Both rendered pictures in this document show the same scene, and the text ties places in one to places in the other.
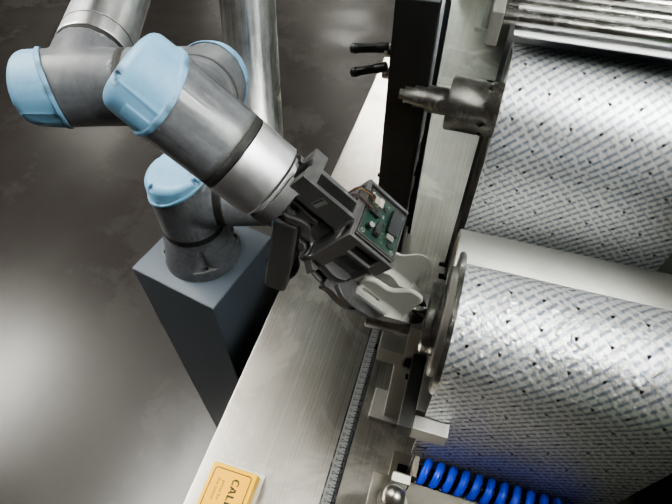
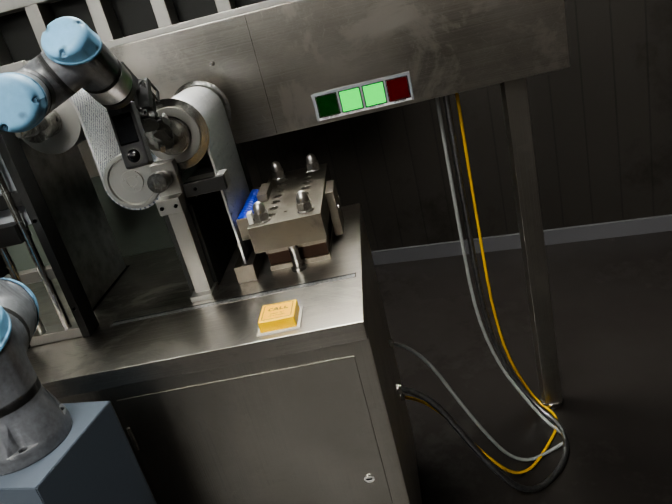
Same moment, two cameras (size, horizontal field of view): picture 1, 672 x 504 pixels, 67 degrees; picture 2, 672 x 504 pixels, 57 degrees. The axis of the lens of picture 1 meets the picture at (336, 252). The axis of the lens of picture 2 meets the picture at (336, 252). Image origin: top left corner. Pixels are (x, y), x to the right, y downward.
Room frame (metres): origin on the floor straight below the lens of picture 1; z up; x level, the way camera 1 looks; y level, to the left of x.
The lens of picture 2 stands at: (0.23, 1.22, 1.44)
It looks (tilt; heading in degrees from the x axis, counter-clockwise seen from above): 22 degrees down; 260
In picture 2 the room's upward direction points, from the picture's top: 14 degrees counter-clockwise
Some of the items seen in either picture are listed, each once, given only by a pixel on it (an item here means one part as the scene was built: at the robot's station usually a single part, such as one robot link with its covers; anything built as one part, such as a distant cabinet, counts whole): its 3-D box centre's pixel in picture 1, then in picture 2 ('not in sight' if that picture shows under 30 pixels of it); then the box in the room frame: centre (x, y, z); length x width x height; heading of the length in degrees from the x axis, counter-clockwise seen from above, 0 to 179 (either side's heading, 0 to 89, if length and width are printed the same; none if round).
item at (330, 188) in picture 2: not in sight; (335, 206); (-0.05, -0.20, 0.97); 0.10 x 0.03 x 0.11; 73
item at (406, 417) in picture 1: (426, 398); (206, 183); (0.23, -0.10, 1.14); 0.09 x 0.06 x 0.03; 163
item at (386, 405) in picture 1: (397, 367); (183, 232); (0.31, -0.08, 1.05); 0.06 x 0.05 x 0.31; 73
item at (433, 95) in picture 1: (423, 97); (25, 130); (0.53, -0.11, 1.34); 0.06 x 0.03 x 0.03; 73
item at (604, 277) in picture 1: (552, 298); (149, 165); (0.34, -0.27, 1.18); 0.26 x 0.12 x 0.12; 73
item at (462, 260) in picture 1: (447, 322); (173, 134); (0.26, -0.11, 1.25); 0.15 x 0.01 x 0.15; 163
